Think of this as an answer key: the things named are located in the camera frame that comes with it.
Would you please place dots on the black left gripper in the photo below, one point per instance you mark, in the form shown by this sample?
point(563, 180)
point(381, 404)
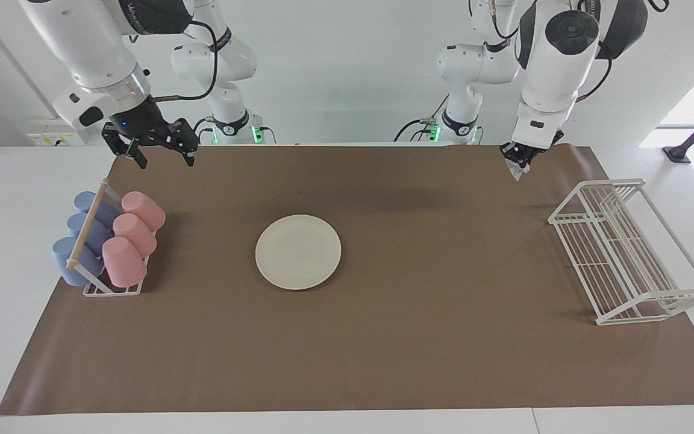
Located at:
point(518, 150)

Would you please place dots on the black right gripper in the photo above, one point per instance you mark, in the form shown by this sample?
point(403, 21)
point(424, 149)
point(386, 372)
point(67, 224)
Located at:
point(139, 123)

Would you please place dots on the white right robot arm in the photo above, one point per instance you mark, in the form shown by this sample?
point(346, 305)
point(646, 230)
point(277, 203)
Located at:
point(88, 48)

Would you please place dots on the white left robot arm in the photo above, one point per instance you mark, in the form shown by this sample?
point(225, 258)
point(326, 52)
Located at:
point(549, 72)

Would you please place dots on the cream round plate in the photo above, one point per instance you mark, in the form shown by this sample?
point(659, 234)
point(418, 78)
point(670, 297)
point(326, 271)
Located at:
point(297, 251)

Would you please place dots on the pink plastic cup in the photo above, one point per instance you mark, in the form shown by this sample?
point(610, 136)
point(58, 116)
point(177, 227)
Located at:
point(123, 262)
point(136, 235)
point(145, 211)

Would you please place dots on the blue plastic cup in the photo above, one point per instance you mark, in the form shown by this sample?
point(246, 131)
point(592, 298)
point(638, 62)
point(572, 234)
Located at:
point(84, 202)
point(76, 224)
point(62, 256)

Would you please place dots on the cup holder rack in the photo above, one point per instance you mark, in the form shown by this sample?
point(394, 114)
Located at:
point(88, 223)

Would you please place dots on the brown table mat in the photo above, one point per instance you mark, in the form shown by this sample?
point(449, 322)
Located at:
point(383, 361)

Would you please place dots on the white wall socket box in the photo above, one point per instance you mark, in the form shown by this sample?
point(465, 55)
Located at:
point(52, 138)

